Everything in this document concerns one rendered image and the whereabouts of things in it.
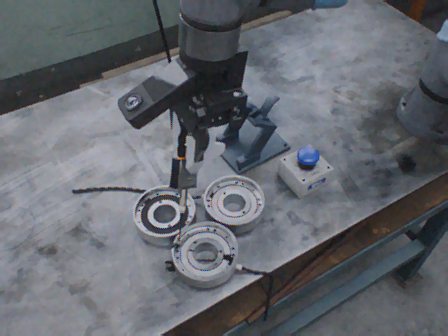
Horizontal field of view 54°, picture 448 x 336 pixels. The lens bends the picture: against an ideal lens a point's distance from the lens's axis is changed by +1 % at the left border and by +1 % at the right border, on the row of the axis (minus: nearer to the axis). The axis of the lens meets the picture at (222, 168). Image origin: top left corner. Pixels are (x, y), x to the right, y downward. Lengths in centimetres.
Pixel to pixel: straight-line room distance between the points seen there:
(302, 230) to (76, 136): 49
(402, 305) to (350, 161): 88
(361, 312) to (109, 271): 106
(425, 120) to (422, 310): 89
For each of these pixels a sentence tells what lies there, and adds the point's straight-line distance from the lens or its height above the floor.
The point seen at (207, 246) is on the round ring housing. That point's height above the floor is 82.
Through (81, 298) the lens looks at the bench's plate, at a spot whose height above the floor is 80.
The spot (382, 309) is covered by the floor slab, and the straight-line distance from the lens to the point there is 166.
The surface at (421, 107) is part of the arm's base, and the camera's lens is 96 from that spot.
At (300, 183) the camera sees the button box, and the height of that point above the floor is 84.
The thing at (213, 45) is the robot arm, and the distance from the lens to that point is 52.
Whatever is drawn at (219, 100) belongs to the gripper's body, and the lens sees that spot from 59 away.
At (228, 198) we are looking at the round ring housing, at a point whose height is 82.
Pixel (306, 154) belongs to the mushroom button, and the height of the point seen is 87.
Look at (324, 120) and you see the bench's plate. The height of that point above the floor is 80.
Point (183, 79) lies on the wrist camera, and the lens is 56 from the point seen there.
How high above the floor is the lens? 145
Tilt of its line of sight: 50 degrees down
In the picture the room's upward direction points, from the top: straight up
